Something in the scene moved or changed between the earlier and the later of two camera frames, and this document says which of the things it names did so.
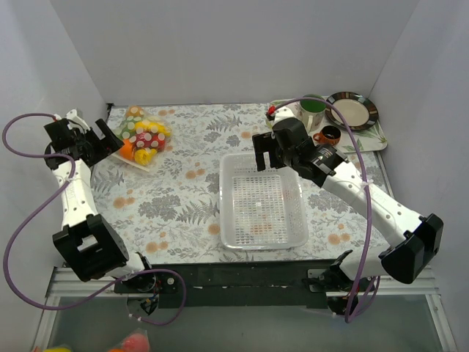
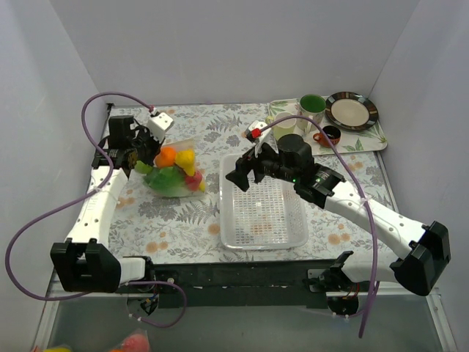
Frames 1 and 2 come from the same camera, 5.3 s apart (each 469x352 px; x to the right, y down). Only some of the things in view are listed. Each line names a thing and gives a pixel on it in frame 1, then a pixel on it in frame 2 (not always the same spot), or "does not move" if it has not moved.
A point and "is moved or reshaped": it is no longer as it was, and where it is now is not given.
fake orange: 127,150 is moved or reshaped
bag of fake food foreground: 137,340 does not move
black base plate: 234,285 does not move
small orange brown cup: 330,135 does not move
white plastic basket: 260,209 does not move
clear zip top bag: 143,136 is moved or reshaped
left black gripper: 97,143 to 145,143
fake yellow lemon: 143,158 is moved or reshaped
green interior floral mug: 312,112 does not move
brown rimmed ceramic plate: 357,111 does not move
